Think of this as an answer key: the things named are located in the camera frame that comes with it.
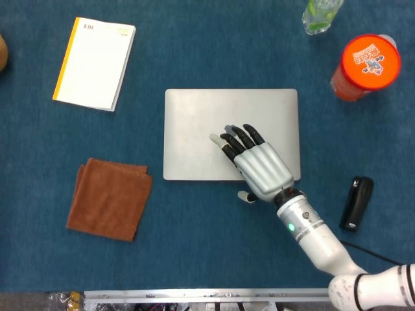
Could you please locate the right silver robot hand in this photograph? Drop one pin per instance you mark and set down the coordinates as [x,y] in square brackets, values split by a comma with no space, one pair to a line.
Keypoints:
[262,168]

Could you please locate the silver laptop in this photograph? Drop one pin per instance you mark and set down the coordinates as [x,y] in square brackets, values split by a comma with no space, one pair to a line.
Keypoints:
[194,129]

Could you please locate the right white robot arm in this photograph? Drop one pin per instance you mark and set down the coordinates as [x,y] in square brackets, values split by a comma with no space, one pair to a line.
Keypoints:
[321,239]

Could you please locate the black stapler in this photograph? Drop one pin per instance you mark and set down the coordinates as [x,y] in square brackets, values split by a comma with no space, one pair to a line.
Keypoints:
[356,202]

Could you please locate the orange lidded canister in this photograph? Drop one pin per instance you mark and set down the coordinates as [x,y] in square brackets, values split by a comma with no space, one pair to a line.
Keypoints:
[368,66]

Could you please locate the brown folded cloth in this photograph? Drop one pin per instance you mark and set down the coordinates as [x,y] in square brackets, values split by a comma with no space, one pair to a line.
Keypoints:
[108,199]

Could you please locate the clear green plastic bottle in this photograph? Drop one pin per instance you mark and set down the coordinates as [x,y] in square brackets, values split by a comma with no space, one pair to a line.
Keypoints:
[319,16]

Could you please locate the white notebook yellow spine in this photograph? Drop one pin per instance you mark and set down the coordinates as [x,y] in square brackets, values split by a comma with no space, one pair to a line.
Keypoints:
[94,63]

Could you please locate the yellow packet clutter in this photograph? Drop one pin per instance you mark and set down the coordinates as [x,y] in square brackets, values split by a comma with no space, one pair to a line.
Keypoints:
[73,299]

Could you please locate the brown round object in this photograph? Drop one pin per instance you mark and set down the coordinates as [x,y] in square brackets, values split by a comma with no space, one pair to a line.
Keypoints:
[2,52]

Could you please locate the aluminium profile rail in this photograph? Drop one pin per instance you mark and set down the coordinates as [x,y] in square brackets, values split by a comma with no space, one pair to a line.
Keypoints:
[194,294]

